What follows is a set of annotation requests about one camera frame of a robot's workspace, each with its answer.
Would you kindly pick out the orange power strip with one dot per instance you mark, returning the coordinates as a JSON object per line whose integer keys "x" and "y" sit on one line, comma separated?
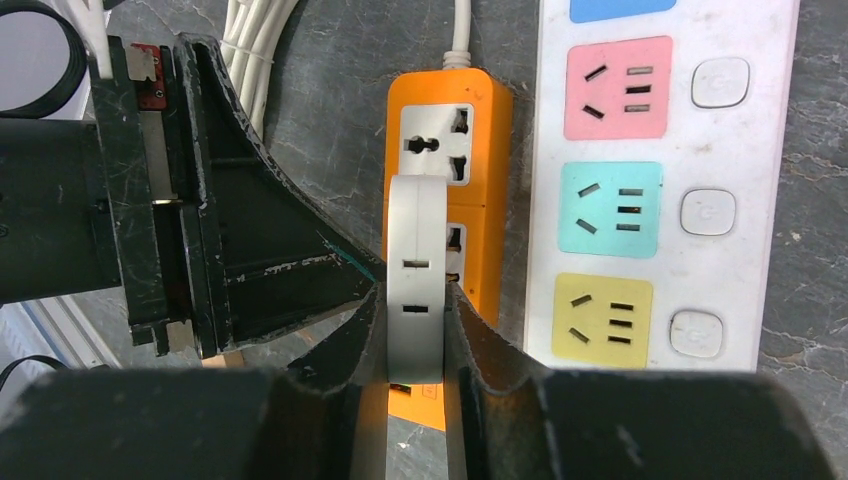
{"x": 455, "y": 124}

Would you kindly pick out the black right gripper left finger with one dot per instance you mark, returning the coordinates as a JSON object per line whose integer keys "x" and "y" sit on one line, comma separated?
{"x": 323, "y": 416}

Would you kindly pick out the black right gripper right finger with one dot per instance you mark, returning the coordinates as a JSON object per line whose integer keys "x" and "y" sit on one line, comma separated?
{"x": 510, "y": 417}

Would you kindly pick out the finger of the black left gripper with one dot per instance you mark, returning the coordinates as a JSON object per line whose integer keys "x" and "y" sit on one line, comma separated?
{"x": 263, "y": 258}

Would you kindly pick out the white plug adapter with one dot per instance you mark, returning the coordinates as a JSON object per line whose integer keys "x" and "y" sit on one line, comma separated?
{"x": 416, "y": 278}

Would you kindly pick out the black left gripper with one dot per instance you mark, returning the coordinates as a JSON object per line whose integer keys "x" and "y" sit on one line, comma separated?
{"x": 78, "y": 212}

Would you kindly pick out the white long power strip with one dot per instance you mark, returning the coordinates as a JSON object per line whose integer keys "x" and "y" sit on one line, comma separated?
{"x": 658, "y": 136}

